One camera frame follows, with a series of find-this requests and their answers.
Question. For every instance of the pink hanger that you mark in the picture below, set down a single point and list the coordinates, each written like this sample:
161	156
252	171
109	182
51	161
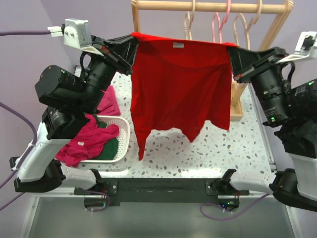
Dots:
216	21

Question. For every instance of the right beige hanger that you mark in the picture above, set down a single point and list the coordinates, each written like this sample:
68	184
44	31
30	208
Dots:
246	26

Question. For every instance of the crumpled magenta t shirt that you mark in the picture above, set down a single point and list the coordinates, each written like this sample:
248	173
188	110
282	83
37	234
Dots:
88	143

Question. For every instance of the left beige hanger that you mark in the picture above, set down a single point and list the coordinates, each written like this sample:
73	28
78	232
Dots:
188	20

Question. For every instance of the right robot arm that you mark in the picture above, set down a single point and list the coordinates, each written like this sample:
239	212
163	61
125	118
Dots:
293	111

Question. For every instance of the folded pink t shirt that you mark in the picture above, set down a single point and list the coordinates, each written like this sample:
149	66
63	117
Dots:
108	106

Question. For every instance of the wooden clothes rack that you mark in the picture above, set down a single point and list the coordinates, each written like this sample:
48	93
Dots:
247	13

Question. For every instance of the beige hanger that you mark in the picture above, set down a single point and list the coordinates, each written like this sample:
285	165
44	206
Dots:
246	26
188	20

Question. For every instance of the dark green t shirt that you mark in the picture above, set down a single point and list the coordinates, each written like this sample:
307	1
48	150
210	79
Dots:
109	150

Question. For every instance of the red t shirt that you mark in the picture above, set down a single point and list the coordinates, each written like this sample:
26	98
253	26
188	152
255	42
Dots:
179	84

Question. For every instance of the white perforated plastic basket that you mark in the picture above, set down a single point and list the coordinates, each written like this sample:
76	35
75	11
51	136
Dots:
123	138

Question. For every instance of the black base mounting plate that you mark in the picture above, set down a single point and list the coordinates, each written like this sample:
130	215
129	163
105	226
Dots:
158	190

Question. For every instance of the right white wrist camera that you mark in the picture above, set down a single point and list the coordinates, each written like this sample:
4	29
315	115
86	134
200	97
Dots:
306	48

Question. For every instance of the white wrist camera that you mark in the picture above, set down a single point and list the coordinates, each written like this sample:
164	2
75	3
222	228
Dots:
76	34
306	48

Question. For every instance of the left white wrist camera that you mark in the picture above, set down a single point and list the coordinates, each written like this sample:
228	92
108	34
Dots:
76	34

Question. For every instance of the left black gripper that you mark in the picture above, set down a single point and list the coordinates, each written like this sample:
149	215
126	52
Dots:
119	51

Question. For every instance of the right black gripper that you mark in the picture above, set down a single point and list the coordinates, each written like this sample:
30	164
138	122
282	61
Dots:
240	59

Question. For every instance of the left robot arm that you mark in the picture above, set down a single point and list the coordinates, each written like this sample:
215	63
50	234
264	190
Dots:
69	98

